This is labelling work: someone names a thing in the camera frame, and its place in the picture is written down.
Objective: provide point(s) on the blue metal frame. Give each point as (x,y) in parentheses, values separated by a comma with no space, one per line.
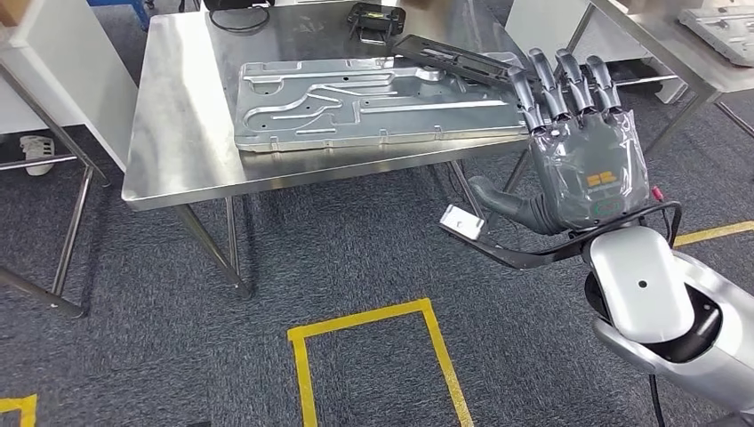
(129,6)

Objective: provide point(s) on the steel leg table frame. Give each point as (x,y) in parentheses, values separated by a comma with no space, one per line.
(70,236)

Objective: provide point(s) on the stainless steel workbench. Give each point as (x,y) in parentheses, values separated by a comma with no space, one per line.
(177,118)
(648,35)

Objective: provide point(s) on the black floor device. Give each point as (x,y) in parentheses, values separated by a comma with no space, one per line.
(630,72)

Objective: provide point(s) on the black plastic plate part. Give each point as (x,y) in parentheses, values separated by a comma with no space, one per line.
(459,59)

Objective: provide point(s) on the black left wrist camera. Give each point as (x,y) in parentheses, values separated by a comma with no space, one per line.
(199,424)

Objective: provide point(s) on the white shoe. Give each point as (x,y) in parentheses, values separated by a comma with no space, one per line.
(36,153)

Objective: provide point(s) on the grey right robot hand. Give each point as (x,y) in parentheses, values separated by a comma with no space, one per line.
(589,171)

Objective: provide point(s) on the stamped sheet metal panel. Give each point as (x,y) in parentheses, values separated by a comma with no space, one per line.
(718,29)
(383,121)

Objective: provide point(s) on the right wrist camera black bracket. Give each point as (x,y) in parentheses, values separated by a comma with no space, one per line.
(462,223)

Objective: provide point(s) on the black handheld device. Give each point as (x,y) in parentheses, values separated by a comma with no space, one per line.
(377,17)

